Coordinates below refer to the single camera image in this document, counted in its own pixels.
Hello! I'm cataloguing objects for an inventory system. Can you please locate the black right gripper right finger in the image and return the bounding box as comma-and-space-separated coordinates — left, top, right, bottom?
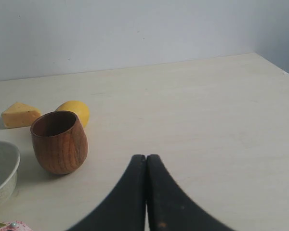
146, 154, 232, 231

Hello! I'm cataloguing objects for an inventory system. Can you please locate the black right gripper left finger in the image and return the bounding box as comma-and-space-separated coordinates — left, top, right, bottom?
69, 154, 146, 231

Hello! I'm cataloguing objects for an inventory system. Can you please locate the brown wooden cup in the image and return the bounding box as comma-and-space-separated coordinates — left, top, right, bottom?
30, 111, 88, 175

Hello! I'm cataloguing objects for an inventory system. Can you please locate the pink strawberry cupcake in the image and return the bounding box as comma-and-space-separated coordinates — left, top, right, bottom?
0, 221, 32, 231

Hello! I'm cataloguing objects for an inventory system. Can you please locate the yellow lemon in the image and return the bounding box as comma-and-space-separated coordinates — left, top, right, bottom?
56, 100, 90, 128

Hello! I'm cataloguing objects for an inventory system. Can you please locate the white ceramic bowl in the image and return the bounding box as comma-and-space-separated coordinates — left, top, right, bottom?
0, 141, 21, 206

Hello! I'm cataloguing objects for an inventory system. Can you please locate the yellow cheese wedge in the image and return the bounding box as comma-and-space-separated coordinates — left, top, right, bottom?
1, 102, 41, 128

